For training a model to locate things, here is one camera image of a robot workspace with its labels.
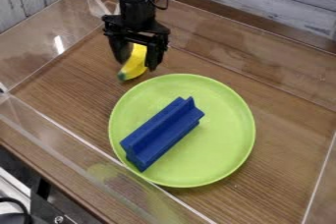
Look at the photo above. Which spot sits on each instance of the blue plastic block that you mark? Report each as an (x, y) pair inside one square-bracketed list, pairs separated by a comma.
[(161, 132)]

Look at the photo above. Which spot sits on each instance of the yellow toy banana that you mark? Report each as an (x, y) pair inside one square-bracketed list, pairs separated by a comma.
[(134, 67)]

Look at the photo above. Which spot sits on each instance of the green round plate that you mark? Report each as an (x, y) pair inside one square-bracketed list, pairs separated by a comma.
[(214, 149)]

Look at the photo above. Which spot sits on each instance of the clear acrylic tray wall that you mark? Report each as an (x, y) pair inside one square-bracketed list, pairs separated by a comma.
[(59, 74)]

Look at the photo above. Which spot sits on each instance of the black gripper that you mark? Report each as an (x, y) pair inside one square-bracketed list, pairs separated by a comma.
[(149, 33)]

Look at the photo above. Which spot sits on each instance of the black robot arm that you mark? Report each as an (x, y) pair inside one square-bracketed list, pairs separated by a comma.
[(134, 25)]

